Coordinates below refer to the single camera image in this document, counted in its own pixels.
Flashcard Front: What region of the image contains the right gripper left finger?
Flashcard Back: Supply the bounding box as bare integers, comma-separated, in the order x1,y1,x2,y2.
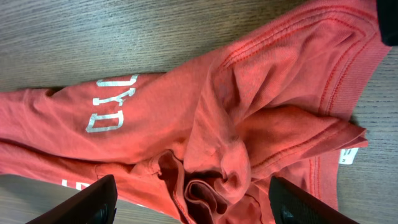
27,175,118,224

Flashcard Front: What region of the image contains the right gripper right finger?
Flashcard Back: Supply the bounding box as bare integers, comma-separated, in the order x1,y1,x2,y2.
269,176,358,224

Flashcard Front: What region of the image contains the red printed t-shirt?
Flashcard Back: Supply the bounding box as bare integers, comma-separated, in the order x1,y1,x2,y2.
1,0,389,223

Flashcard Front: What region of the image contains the folded black garment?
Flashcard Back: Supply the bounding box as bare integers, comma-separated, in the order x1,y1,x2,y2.
376,0,397,47

